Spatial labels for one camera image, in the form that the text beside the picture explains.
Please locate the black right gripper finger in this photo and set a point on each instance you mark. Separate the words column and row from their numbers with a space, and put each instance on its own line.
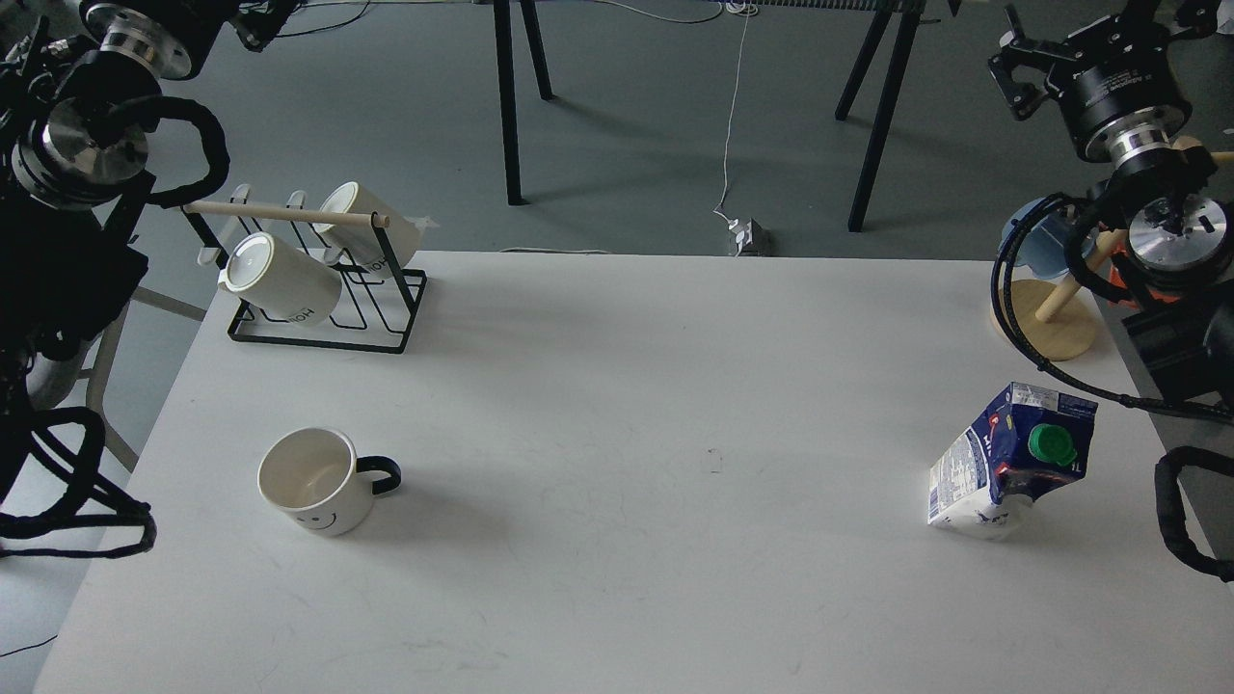
column 1019, row 50

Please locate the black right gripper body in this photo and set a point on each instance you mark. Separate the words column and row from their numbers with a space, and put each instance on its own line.
column 1116, row 91

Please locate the blue white milk carton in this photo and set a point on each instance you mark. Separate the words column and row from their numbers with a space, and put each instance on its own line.
column 1028, row 442

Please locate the white smiley mug black handle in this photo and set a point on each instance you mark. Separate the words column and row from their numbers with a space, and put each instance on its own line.
column 319, row 480

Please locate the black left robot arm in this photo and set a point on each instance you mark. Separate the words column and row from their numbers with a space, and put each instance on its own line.
column 89, row 141

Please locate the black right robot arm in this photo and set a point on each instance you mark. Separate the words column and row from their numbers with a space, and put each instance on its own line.
column 1147, row 235

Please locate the blue cup on tree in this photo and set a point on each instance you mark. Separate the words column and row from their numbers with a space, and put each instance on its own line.
column 1043, row 250

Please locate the orange cup on tree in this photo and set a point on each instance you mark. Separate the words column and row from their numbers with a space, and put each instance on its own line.
column 1124, row 274

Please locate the black table legs right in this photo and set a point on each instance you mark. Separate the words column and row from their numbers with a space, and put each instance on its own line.
column 911, row 13

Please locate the wooden mug tree stand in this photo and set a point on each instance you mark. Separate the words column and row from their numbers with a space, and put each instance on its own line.
column 1051, row 318

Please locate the grey power socket box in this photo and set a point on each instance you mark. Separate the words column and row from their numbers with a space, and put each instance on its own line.
column 750, row 239

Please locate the white mug rear on rack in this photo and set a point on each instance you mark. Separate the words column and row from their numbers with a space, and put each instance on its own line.
column 360, row 241

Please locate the white mug on rack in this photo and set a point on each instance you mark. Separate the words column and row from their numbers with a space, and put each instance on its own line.
column 360, row 241
column 284, row 282

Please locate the white mug front on rack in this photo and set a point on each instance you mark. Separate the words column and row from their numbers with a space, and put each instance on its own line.
column 284, row 282

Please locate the grey chair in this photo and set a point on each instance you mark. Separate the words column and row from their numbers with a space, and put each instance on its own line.
column 106, row 366

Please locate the black wire mug rack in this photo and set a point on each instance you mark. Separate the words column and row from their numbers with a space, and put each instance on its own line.
column 372, row 315

